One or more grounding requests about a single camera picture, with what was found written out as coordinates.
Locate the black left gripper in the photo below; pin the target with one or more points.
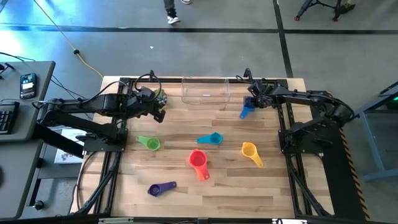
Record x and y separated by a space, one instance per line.
144 101

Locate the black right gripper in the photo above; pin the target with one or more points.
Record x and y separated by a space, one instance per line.
264 95

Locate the dark blue measuring cup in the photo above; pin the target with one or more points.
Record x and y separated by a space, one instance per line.
245 112

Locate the green measuring cup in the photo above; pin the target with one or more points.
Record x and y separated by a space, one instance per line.
152 143

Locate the yellow measuring cup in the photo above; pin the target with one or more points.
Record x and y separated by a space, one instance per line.
248 150

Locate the light blue measuring cup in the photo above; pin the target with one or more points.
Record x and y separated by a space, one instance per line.
214 138

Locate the purple measuring cup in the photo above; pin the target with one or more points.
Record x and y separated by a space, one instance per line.
155 189

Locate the orange measuring cup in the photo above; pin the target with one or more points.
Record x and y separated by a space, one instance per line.
204 176

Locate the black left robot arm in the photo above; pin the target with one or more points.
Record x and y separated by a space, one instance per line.
102 102

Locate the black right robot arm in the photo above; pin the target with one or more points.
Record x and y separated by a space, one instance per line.
311 99

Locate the clear plastic basket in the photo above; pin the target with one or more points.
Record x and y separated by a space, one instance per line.
205 95

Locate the small potted succulent plant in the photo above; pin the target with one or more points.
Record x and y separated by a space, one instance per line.
161 99

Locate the person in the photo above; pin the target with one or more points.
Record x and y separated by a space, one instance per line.
172 18
346 7

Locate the white printed booklet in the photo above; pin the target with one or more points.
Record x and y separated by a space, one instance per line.
66 157

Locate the blue-grey metal cart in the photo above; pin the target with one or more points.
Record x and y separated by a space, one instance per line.
373 105

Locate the black hazard-striped floor mat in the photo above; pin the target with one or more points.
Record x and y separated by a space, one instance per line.
339 186

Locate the grey desk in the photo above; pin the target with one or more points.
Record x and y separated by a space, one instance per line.
40 81

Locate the black smartphone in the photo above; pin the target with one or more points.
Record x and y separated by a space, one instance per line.
28 85

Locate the black caster wheel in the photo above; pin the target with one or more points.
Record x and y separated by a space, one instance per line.
38 205

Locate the black keyboard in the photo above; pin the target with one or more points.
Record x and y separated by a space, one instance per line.
7 118

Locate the black metal table frame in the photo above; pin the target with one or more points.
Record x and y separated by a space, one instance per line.
174 80

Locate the black camera tripod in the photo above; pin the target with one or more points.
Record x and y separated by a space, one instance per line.
303 9

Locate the white metal bracket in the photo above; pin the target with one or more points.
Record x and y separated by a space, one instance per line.
115 220
289 221

